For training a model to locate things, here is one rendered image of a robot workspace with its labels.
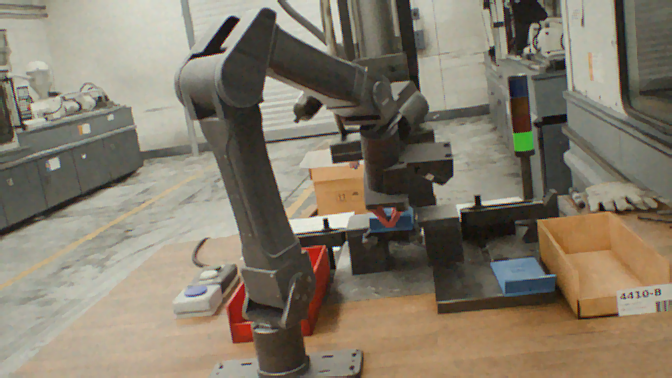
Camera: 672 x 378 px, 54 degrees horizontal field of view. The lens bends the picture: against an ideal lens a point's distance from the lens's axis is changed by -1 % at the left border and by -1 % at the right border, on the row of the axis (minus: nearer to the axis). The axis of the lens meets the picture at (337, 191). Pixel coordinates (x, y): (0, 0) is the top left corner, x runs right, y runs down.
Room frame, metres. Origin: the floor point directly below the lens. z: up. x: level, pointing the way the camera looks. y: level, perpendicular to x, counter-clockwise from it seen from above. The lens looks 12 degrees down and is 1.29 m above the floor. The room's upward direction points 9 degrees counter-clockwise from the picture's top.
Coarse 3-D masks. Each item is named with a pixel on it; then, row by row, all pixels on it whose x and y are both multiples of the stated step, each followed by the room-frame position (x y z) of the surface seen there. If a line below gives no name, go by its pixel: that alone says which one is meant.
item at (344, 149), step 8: (416, 128) 1.12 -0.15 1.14; (424, 128) 1.13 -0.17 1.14; (432, 128) 1.12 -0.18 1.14; (336, 136) 1.21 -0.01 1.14; (344, 136) 1.19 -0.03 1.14; (352, 136) 1.17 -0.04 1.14; (408, 136) 1.11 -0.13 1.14; (416, 136) 1.10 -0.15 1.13; (424, 136) 1.10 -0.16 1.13; (432, 136) 1.10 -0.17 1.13; (336, 144) 1.12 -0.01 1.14; (344, 144) 1.12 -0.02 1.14; (352, 144) 1.12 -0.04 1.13; (360, 144) 1.12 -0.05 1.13; (408, 144) 1.11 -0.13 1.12; (416, 144) 1.10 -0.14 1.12; (336, 152) 1.12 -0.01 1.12; (344, 152) 1.12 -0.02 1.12; (352, 152) 1.12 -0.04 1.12; (360, 152) 1.12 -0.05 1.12; (336, 160) 1.12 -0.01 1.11; (344, 160) 1.12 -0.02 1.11; (352, 160) 1.12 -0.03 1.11; (360, 160) 1.12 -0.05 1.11; (352, 168) 1.20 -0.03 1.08
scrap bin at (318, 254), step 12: (312, 252) 1.14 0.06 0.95; (324, 252) 1.11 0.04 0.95; (312, 264) 1.14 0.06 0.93; (324, 264) 1.09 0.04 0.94; (324, 276) 1.07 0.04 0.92; (240, 288) 0.98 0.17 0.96; (324, 288) 1.05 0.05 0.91; (240, 300) 0.97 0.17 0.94; (312, 300) 0.93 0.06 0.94; (228, 312) 0.91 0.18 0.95; (240, 312) 0.96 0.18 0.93; (312, 312) 0.92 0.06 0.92; (240, 324) 0.90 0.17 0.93; (312, 324) 0.91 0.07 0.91; (240, 336) 0.90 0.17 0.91; (252, 336) 0.90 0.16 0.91
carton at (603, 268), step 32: (544, 224) 1.05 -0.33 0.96; (576, 224) 1.04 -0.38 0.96; (608, 224) 1.03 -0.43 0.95; (544, 256) 1.01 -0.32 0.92; (576, 256) 1.03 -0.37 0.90; (608, 256) 1.00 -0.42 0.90; (640, 256) 0.89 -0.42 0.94; (576, 288) 0.81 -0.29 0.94; (608, 288) 0.88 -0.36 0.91; (640, 288) 0.80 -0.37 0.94
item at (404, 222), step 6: (384, 210) 1.19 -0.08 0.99; (390, 210) 1.18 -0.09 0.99; (408, 210) 1.17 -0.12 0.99; (390, 216) 1.05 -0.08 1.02; (402, 216) 1.05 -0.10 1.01; (408, 216) 1.04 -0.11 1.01; (372, 222) 1.06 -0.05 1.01; (378, 222) 1.05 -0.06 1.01; (396, 222) 1.05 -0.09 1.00; (402, 222) 1.05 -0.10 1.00; (408, 222) 1.05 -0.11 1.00; (372, 228) 1.06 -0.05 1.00; (378, 228) 1.06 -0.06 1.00; (384, 228) 1.06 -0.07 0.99; (390, 228) 1.06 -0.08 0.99; (396, 228) 1.06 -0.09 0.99; (402, 228) 1.06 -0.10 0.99; (408, 228) 1.06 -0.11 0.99
